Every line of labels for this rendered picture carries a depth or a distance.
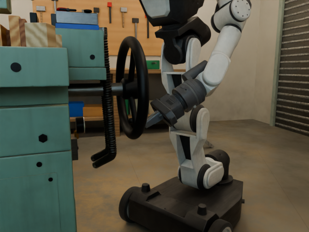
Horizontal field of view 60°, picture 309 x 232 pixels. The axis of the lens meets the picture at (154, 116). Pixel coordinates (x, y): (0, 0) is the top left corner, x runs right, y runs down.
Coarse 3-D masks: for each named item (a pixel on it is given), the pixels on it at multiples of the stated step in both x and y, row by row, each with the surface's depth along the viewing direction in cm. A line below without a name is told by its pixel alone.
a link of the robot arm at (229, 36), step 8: (224, 8) 91; (216, 16) 95; (224, 16) 91; (216, 24) 96; (224, 24) 93; (232, 24) 91; (240, 24) 90; (224, 32) 90; (232, 32) 90; (240, 32) 91; (224, 40) 89; (232, 40) 89; (216, 48) 89; (224, 48) 88; (232, 48) 89
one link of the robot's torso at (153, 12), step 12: (144, 0) 110; (156, 0) 107; (168, 0) 105; (180, 0) 105; (192, 0) 110; (144, 12) 117; (156, 12) 110; (168, 12) 108; (180, 12) 107; (192, 12) 114; (156, 24) 118; (168, 24) 115
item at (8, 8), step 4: (0, 0) 60; (4, 0) 60; (8, 0) 62; (0, 4) 60; (4, 4) 60; (8, 4) 62; (0, 8) 60; (4, 8) 60; (8, 8) 62; (0, 12) 64; (4, 12) 64; (8, 12) 64
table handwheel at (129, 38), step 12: (132, 36) 71; (120, 48) 79; (132, 48) 66; (120, 60) 83; (132, 60) 71; (144, 60) 64; (120, 72) 86; (132, 72) 73; (144, 72) 63; (72, 84) 70; (84, 84) 71; (96, 84) 72; (120, 84) 74; (132, 84) 74; (144, 84) 63; (72, 96) 71; (84, 96) 72; (120, 96) 77; (132, 96) 75; (144, 96) 63; (120, 108) 87; (132, 108) 74; (144, 108) 64; (120, 120) 85; (132, 120) 73; (144, 120) 66; (132, 132) 71
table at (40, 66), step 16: (0, 48) 39; (16, 48) 39; (32, 48) 40; (48, 48) 41; (64, 48) 42; (0, 64) 39; (16, 64) 40; (32, 64) 40; (48, 64) 41; (64, 64) 42; (0, 80) 39; (16, 80) 40; (32, 80) 41; (48, 80) 42; (64, 80) 42
